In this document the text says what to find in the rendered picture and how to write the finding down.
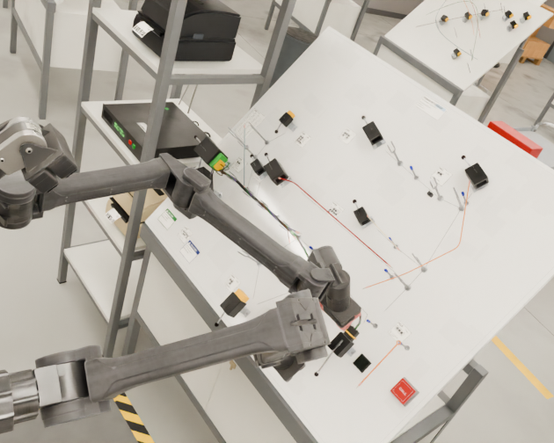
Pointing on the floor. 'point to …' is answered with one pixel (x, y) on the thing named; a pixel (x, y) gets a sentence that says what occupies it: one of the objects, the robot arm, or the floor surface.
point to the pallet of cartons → (536, 48)
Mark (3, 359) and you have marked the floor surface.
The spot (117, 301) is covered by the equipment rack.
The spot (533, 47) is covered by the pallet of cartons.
